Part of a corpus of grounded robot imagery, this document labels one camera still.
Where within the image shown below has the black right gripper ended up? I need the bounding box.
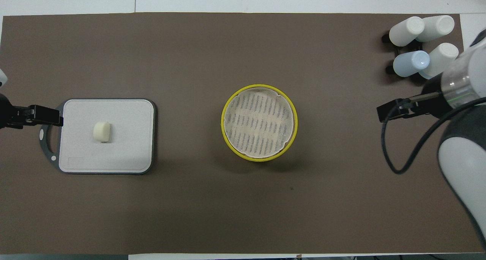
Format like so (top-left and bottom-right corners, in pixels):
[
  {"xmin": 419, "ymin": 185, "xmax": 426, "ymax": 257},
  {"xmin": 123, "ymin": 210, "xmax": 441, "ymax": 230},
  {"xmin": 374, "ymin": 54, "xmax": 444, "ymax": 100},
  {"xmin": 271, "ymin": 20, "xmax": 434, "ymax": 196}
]
[{"xmin": 377, "ymin": 73, "xmax": 454, "ymax": 123}]

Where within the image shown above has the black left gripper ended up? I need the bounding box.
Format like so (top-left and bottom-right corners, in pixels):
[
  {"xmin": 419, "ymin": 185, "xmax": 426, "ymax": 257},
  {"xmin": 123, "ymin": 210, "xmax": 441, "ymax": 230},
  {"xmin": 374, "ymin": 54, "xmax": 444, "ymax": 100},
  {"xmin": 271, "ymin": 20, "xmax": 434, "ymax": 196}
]
[{"xmin": 0, "ymin": 94, "xmax": 63, "ymax": 130}]

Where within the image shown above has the cream steamed bun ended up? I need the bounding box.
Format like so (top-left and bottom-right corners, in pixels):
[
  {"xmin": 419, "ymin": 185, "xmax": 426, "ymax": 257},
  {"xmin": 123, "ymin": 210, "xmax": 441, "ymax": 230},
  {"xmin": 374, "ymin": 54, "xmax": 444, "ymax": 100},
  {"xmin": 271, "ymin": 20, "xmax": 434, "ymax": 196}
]
[{"xmin": 93, "ymin": 122, "xmax": 111, "ymax": 143}]

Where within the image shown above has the yellow bamboo steamer basket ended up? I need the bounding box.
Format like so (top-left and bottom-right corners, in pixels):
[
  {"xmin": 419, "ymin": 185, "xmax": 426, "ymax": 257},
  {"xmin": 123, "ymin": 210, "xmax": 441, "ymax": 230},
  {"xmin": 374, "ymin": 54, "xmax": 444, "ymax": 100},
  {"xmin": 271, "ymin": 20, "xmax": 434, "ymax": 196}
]
[{"xmin": 222, "ymin": 86, "xmax": 298, "ymax": 162}]

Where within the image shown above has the light blue cup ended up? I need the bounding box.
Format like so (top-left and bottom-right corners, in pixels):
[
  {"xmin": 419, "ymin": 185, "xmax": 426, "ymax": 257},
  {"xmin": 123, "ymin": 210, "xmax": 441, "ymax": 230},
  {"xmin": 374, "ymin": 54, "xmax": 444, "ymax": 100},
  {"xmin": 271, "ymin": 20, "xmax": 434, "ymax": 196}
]
[{"xmin": 393, "ymin": 50, "xmax": 431, "ymax": 77}]

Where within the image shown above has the black cup rack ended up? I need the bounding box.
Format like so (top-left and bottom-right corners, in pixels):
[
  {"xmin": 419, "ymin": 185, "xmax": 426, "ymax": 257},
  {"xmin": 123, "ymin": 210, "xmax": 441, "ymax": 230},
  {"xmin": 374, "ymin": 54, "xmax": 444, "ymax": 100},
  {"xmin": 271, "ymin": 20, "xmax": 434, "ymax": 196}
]
[{"xmin": 382, "ymin": 32, "xmax": 428, "ymax": 75}]

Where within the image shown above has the plain white cup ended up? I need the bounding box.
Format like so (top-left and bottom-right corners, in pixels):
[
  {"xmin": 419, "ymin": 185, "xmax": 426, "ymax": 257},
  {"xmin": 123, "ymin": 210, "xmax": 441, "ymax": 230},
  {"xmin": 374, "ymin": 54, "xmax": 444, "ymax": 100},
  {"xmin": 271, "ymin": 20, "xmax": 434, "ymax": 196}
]
[
  {"xmin": 389, "ymin": 16, "xmax": 425, "ymax": 47},
  {"xmin": 418, "ymin": 43, "xmax": 459, "ymax": 80}
]

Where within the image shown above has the white cutting board grey rim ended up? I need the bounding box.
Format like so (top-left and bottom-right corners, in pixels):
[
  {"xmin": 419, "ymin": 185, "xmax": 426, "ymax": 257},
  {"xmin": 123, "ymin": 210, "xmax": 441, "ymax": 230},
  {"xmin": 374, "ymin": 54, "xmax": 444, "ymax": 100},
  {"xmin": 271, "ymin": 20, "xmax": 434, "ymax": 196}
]
[{"xmin": 39, "ymin": 98, "xmax": 156, "ymax": 175}]

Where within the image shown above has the white cup blue rim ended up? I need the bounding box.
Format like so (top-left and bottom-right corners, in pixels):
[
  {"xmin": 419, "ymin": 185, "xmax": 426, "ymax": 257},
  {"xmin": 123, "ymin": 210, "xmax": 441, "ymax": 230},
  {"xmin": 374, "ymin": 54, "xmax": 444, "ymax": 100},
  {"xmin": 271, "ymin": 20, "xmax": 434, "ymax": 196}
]
[{"xmin": 415, "ymin": 15, "xmax": 455, "ymax": 43}]

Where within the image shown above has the brown table mat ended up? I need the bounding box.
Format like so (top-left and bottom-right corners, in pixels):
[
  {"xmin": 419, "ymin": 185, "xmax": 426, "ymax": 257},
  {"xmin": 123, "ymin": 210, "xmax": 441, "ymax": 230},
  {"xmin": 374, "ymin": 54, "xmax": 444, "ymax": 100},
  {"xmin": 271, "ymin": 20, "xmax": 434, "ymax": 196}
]
[{"xmin": 0, "ymin": 13, "xmax": 483, "ymax": 255}]

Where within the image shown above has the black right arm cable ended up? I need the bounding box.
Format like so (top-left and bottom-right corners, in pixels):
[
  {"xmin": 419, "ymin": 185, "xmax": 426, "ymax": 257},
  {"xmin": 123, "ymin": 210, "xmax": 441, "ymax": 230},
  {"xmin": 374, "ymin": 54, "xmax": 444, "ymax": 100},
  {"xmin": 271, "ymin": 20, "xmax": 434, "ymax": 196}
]
[{"xmin": 381, "ymin": 97, "xmax": 486, "ymax": 175}]

